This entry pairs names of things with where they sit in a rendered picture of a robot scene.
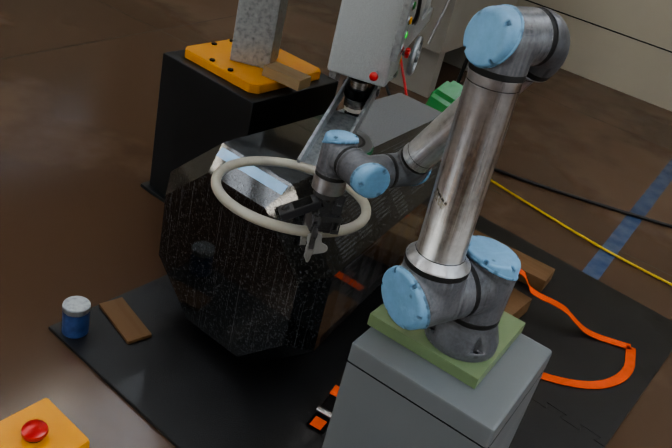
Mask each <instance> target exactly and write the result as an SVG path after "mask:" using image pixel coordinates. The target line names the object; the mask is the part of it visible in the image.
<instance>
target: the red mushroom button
mask: <svg viewBox="0 0 672 448"><path fill-rule="evenodd" d="M48 431H49V429H48V425H47V424H46V422H44V421H42V420H38V419H34V420H30V421H28V422H26V423H25V424H24V425H23V426H22V429H21V436H22V438H23V439H25V440H26V441H28V442H38V441H40V440H42V439H44V438H45V437H46V435H47V434H48Z"/></svg>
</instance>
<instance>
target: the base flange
mask: <svg viewBox="0 0 672 448"><path fill-rule="evenodd" d="M232 42H233V39H228V40H222V41H216V42H210V43H204V44H197V45H191V46H187V47H186V49H185V58H187V59H189V60H190V61H192V62H194V63H196V64H198V65H199V66H201V67H203V68H205V69H207V70H208V71H210V72H212V73H214V74H216V75H217V76H219V77H221V78H223V79H225V80H226V81H228V82H230V83H232V84H234V85H235V86H237V87H239V88H241V89H243V90H244V91H246V92H248V93H255V94H261V93H265V92H269V91H273V90H277V89H281V88H285V87H287V86H285V85H283V84H280V83H278V82H276V81H274V80H271V79H269V78H267V77H264V76H262V72H263V68H259V67H256V66H252V65H248V64H244V63H240V62H236V61H233V60H230V55H231V48H232ZM276 61H277V62H279V63H282V64H284V65H286V66H288V67H291V68H293V69H295V70H298V71H300V72H302V73H305V74H307V75H309V76H312V77H311V81H314V80H318V79H319V78H320V73H321V72H320V69H319V68H318V67H316V66H314V65H312V64H310V63H308V62H306V61H304V60H302V59H300V58H298V57H296V56H294V55H292V54H290V53H288V52H286V51H284V50H282V49H279V54H278V58H277V59H276Z"/></svg>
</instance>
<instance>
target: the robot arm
mask: <svg viewBox="0 0 672 448"><path fill-rule="evenodd" d="M463 46H464V47H465V48H466V49H465V50H464V52H465V55H466V57H467V59H468V60H469V64H468V72H467V75H466V79H465V82H464V85H463V89H462V92H461V95H460V96H459V97H458V98H457V99H456V100H455V101H454V102H453V103H452V104H451V105H450V106H448V107H447V108H446V109H445V110H444V111H443V112H442V113H441V114H440V115H439V116H438V117H437V118H435V119H434V120H433V121H432V122H431V123H430V124H429V125H428V126H427V127H426V128H425V129H424V130H422V131H421V132H420V133H419V134H418V135H417V136H416V137H415V138H414V139H413V140H412V141H411V142H409V143H407V144H406V145H405V146H404V147H403V148H402V149H400V150H399V151H398V152H396V153H387V154H378V155H367V154H366V153H365V152H364V151H362V150H361V149H360V148H359V147H357V145H358V144H359V138H358V136H356V135H355V134H353V133H351V132H348V131H343V130H329V131H327V132H326V133H325V136H324V139H323V140H322V146H321V150H320V154H319V158H318V161H317V165H316V169H315V173H314V176H313V180H312V184H311V186H312V188H313V189H314V190H313V193H314V194H312V195H310V196H307V197H304V198H301V199H298V200H295V201H292V202H290V203H287V204H284V205H281V206H279V207H278V212H279V215H280V218H281V220H282V221H287V220H290V219H292V218H295V217H298V216H301V215H304V214H305V216H304V219H303V224H302V225H303V226H307V227H308V229H309V231H310V233H309V234H308V236H307V237H303V236H301V237H300V248H301V250H302V251H304V248H305V253H304V258H305V261H306V262H309V260H310V258H311V255H313V254H319V253H324V252H326V251H327V249H328V247H327V245H325V244H324V243H322V235H321V234H320V233H318V231H319V232H323V233H330V234H335V235H338V232H339V228H340V225H341V222H342V217H341V213H342V209H343V206H344V202H345V199H346V195H344V191H345V188H346V184H348V185H349V186H350V187H351V188H352V189H353V190H354V191H355V192H356V193H357V194H359V195H361V196H362V197H365V198H375V197H378V196H379V195H381V194H383V193H384V192H385V191H386V189H389V188H396V187H404V186H416V185H419V184H422V183H424V182H425V181H426V180H427V179H428V178H429V176H430V174H431V169H432V167H433V166H434V165H435V164H437V163H438V162H439V161H440V160H441V159H442V160H441V164H440V167H439V170H438V174H437V177H436V181H435V184H434V187H433V191H432V194H431V198H430V201H429V204H428V208H427V211H426V215H425V218H424V221H423V225H422V228H421V232H420V235H419V238H418V241H415V242H412V243H411V244H409V245H408V247H407V248H406V252H405V255H404V259H403V262H402V264H401V265H399V266H398V265H396V266H393V267H391V268H389V269H388V270H387V271H386V272H385V273H384V275H383V278H382V282H383V283H382V284H381V293H382V298H383V302H384V305H385V308H386V309H387V310H388V314H389V315H390V317H391V318H392V319H393V321H394V322H395V323H396V324H397V325H399V326H400V327H402V328H403V329H406V330H417V329H424V331H425V334H426V337H427V338H428V340H429V341H430V343H431V344H432V345H433V346H434V347H435V348H437V349H438V350H439V351H441V352H442V353H444V354H445V355H447V356H449V357H451V358H454V359H457V360H460V361H464V362H471V363H477V362H483V361H486V360H489V359H490V358H491V357H493V355H494V354H495V352H496V349H497V347H498V343H499V332H498V324H499V321H500V319H501V316H502V314H503V312H504V309H505V307H506V304H507V302H508V300H509V297H510V295H511V293H512V290H513V288H514V286H515V283H516V281H517V280H518V275H519V272H520V269H521V262H520V260H519V258H518V256H517V255H516V254H515V253H514V252H513V251H512V250H511V249H510V248H509V247H507V246H506V245H504V244H502V243H500V242H498V241H497V240H494V239H492V238H489V237H485V236H479V235H476V236H472V235H473V232H474V229H475V226H476V223H477V220H478V217H479V214H480V211H481V208H482V205H483V202H484V199H485V196H486V193H487V190H488V187H489V184H490V181H491V178H492V175H493V172H494V169H495V166H496V163H497V160H498V157H499V154H500V151H501V148H502V145H503V142H504V139H505V136H506V133H507V130H508V127H509V124H510V121H511V118H512V115H513V112H514V109H515V106H516V103H517V99H518V96H519V94H520V93H521V92H522V91H524V90H525V89H526V88H527V87H528V86H530V85H531V84H532V83H533V82H538V83H542V82H545V81H547V80H548V79H549V78H551V77H552V76H553V75H554V74H555V73H556V72H557V71H558V70H559V69H560V67H561V66H562V65H563V63H564V62H565V60H566V57H567V55H568V52H569V48H570V33H569V29H568V26H567V24H566V22H565V21H564V19H563V18H562V17H561V16H560V15H559V14H558V13H557V12H555V11H553V10H551V9H549V8H545V7H527V6H513V5H508V4H502V5H497V6H488V7H485V8H483V9H482V10H480V11H478V12H477V13H476V14H475V15H474V16H473V17H472V19H471V20H470V22H469V23H468V25H467V27H466V30H465V33H464V39H463ZM319 198H320V199H319ZM320 200H321V201H320ZM338 224H339V226H338ZM337 227H338V230H337ZM306 241H307V244H306ZM305 246H306V247H305Z"/></svg>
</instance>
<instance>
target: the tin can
mask: <svg viewBox="0 0 672 448"><path fill-rule="evenodd" d="M90 308H91V303H90V301H89V300H88V299H87V298H85V297H82V296H71V297H69V298H67V299H65V300H64V301H63V304H62V333H63V335H64V336H66V337H68V338H71V339H78V338H82V337H84V336H85V335H87V333H88V331H89V319H90Z"/></svg>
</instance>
